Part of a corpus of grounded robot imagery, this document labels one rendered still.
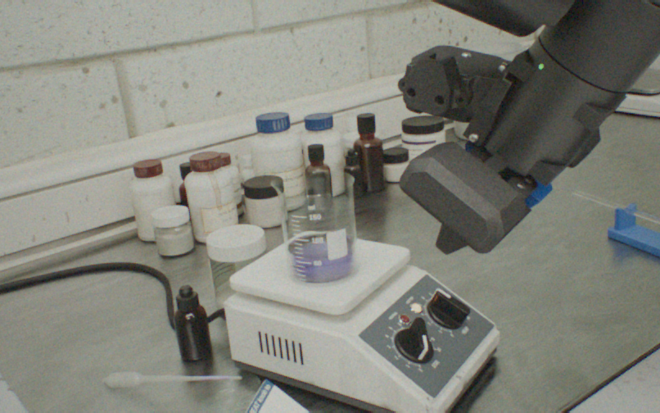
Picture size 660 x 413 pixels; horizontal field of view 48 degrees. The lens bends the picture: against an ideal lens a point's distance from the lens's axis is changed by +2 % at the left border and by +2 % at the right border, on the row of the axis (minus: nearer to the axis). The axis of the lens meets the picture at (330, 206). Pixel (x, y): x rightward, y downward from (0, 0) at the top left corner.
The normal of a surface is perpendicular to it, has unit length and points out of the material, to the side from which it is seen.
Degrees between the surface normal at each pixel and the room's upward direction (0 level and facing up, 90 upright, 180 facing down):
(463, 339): 30
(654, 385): 0
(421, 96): 92
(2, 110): 90
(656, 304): 0
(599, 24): 89
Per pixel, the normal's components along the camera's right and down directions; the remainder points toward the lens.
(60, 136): 0.62, 0.22
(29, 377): -0.09, -0.93
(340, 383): -0.55, 0.33
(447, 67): 0.77, -0.11
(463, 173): 0.40, -0.69
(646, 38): 0.10, 0.68
